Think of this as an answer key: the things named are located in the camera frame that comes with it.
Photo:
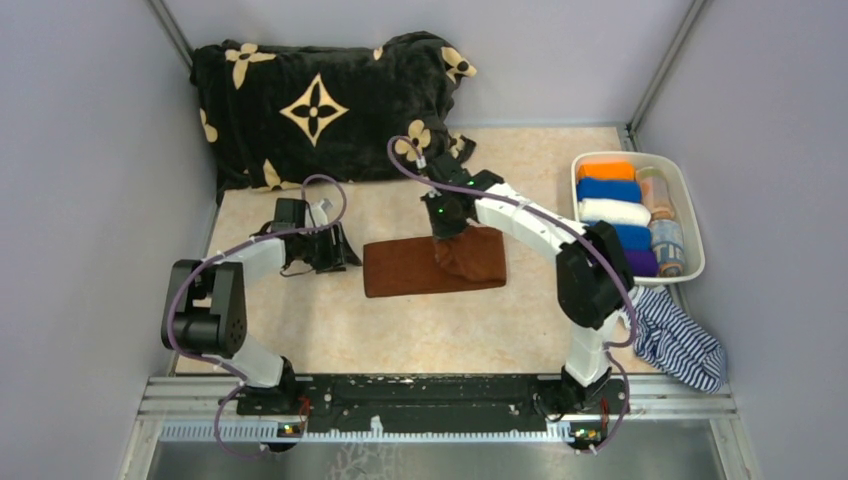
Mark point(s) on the black pillow with beige flowers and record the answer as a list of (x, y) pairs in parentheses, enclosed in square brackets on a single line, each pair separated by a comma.
[(275, 115)]

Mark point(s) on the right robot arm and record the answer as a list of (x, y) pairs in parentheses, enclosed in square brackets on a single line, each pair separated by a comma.
[(593, 277)]

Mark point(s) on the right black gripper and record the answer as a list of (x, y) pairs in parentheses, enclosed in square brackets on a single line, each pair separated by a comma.
[(439, 229)]

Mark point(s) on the blue rolled towel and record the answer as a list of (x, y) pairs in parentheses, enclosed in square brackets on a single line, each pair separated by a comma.
[(633, 237), (620, 190)]

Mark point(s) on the purple rolled towel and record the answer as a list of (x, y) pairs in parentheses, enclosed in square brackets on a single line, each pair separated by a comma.
[(643, 263)]

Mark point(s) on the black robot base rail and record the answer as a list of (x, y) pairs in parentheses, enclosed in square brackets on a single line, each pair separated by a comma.
[(441, 408)]

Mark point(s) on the blue rolled towel upper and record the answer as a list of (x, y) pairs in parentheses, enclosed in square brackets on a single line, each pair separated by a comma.
[(620, 190)]

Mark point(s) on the orange polka dot towel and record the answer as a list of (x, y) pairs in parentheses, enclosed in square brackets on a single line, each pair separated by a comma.
[(655, 193)]

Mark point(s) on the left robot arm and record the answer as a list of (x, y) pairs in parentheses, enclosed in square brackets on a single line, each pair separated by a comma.
[(205, 315)]

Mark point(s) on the orange blue patterned towel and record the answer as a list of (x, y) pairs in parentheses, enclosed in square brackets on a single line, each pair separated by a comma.
[(667, 243)]

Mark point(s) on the white plastic bin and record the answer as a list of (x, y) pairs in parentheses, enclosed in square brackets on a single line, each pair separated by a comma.
[(686, 217)]

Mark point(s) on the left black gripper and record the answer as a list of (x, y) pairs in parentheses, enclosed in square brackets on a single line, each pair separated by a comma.
[(338, 256)]

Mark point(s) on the blue white striped towel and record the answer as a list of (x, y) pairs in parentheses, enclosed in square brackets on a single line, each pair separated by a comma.
[(668, 339)]

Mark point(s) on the white rolled towel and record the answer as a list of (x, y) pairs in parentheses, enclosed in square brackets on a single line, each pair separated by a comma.
[(613, 212)]

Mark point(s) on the orange rolled towel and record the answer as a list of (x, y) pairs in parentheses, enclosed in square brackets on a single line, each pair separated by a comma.
[(610, 171)]

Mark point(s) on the blue rolled towel lower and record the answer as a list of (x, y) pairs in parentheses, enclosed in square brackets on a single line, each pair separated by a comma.
[(633, 237)]

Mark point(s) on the brown towel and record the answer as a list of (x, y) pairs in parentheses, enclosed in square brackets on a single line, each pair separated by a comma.
[(473, 260)]

